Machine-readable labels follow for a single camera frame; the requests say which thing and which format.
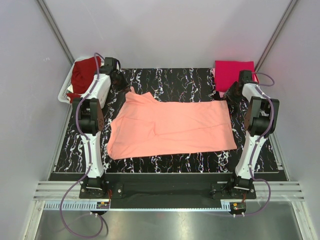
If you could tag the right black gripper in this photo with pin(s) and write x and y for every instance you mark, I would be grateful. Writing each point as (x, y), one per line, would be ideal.
(229, 95)

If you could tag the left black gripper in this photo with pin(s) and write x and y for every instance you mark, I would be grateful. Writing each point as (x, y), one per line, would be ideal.
(125, 85)

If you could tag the salmon pink t shirt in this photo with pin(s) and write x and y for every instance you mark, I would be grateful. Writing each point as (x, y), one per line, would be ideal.
(147, 127)

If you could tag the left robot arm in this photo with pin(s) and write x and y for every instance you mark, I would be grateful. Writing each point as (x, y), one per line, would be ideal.
(87, 108)

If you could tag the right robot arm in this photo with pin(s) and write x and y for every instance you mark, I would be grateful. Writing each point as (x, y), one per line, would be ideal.
(259, 122)

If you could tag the folded light pink t shirt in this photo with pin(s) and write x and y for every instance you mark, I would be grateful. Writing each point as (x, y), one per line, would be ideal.
(221, 94)

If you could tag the folded magenta t shirt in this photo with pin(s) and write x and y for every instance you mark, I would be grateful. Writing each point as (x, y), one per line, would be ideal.
(227, 72)

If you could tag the dark red t shirt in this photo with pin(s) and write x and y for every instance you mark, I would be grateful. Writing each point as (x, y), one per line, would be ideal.
(81, 78)

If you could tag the white plastic basket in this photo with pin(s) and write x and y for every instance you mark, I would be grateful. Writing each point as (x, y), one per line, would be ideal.
(65, 90)

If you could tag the black marbled table mat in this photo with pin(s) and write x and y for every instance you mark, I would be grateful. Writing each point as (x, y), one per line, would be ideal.
(166, 85)

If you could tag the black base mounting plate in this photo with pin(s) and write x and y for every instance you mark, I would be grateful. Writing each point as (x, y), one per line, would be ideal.
(164, 191)

